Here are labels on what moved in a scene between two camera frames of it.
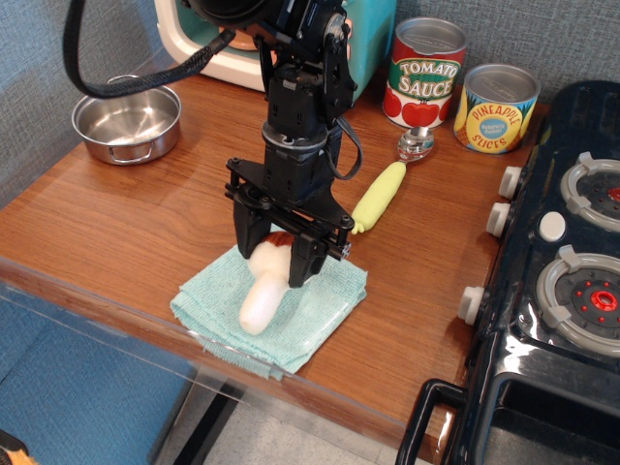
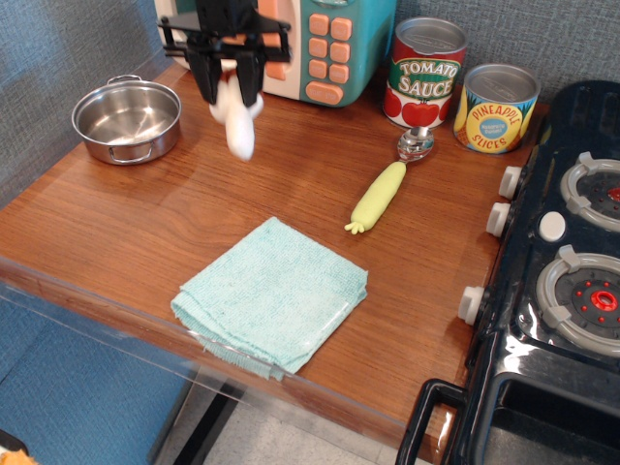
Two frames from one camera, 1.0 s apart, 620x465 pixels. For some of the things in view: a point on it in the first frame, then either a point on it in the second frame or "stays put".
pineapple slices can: [495, 107] stays put
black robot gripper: [294, 185] to [228, 26]
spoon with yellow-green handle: [413, 143] stays put
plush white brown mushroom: [268, 263] to [231, 111]
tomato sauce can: [427, 63] stays put
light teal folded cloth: [207, 308] stays put
